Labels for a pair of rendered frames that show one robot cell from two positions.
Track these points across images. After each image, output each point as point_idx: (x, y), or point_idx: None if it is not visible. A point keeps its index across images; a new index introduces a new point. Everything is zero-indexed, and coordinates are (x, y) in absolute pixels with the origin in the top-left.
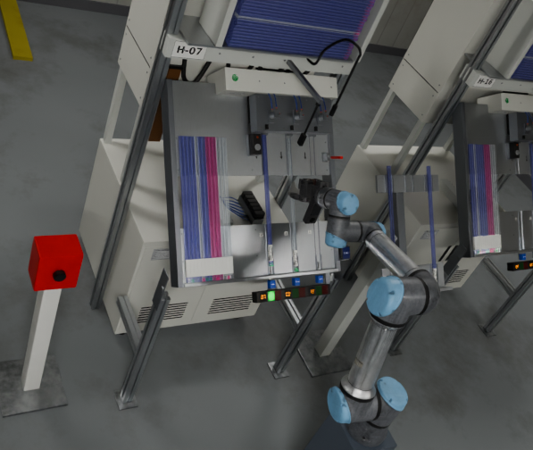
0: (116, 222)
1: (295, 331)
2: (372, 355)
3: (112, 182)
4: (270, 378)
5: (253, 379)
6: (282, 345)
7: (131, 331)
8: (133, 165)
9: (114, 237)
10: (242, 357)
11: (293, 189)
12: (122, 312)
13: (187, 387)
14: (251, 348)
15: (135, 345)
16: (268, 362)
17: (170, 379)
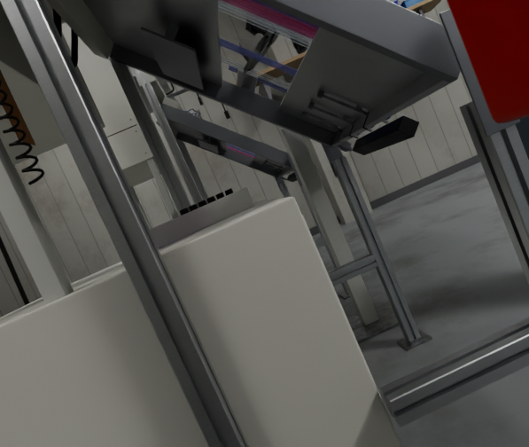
0: (183, 316)
1: (381, 263)
2: None
3: (29, 356)
4: (431, 341)
5: (444, 353)
6: (370, 347)
7: (508, 342)
8: (85, 101)
9: (209, 369)
10: (406, 372)
11: (252, 46)
12: (442, 381)
13: (511, 411)
14: (385, 368)
15: None
16: (406, 348)
17: (505, 437)
